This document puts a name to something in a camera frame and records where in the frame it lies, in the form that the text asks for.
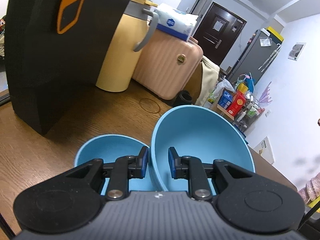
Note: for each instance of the grey refrigerator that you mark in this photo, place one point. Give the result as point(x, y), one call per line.
point(261, 50)

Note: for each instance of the white box by wall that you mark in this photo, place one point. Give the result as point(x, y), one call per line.
point(264, 149)

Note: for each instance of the white blue tissue pack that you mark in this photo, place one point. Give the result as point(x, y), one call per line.
point(175, 22)

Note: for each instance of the deep blue bowl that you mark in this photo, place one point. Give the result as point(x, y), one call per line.
point(197, 132)
point(109, 147)

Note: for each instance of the yellow bucket grey handle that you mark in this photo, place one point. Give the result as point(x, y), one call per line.
point(136, 27)

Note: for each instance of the blue box on rack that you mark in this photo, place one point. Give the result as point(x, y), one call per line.
point(226, 99)

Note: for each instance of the pink marbled vase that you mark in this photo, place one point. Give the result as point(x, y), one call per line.
point(311, 191)

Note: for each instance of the black cup behind table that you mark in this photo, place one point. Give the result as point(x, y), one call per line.
point(182, 98)

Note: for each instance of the pink ribbed suitcase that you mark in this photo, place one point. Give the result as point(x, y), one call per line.
point(166, 64)

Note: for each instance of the beige cloth on chair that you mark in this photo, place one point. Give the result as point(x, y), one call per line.
point(210, 75)

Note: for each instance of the black paper bag orange logo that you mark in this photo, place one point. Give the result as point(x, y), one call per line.
point(54, 49)

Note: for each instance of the dark brown door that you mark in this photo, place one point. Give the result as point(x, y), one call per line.
point(218, 31)

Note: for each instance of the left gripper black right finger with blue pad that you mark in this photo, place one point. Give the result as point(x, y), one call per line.
point(194, 171)

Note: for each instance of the red box on rack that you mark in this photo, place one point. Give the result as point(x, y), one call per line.
point(238, 102)

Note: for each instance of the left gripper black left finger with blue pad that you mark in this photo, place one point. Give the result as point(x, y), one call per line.
point(122, 170)

